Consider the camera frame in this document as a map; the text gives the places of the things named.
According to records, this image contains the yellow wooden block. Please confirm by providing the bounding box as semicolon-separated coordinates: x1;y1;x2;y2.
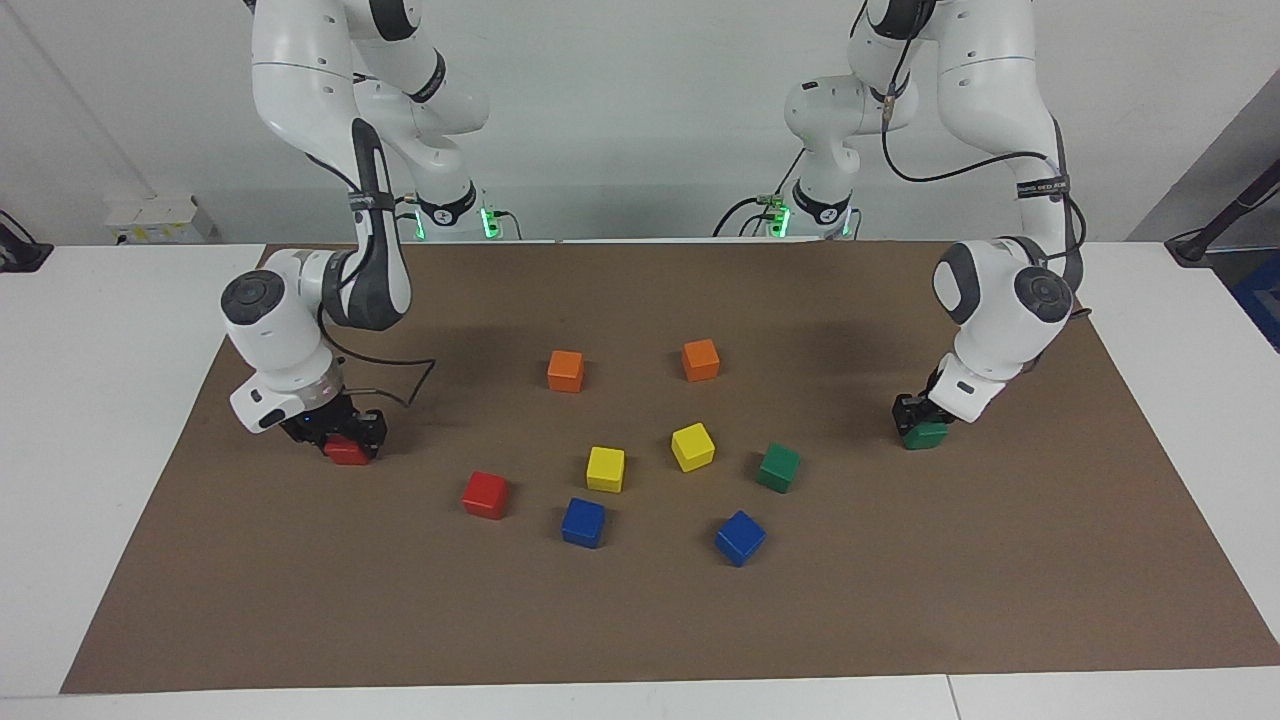
585;446;626;494
670;422;717;473

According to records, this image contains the blue crate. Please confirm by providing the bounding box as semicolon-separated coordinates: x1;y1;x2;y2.
1232;250;1280;353

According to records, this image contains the brown table mat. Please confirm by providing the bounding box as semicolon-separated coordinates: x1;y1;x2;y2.
60;240;1280;694

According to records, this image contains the black stand with pole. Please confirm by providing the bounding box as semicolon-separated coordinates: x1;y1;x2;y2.
1165;160;1280;266

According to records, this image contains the black desk clamp base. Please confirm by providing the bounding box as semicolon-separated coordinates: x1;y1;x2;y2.
0;212;53;273

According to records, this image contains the blue wooden block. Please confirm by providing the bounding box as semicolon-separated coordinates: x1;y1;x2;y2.
714;509;767;568
560;497;607;549

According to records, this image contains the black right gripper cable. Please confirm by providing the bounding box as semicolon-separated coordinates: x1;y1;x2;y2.
318;300;437;407

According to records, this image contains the black left base cable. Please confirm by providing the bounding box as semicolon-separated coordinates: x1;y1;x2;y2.
713;150;806;239

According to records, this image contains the white power strip box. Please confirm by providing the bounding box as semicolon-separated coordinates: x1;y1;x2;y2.
105;195;214;244

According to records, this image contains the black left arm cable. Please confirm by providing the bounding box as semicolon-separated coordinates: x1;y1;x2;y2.
850;0;1089;301

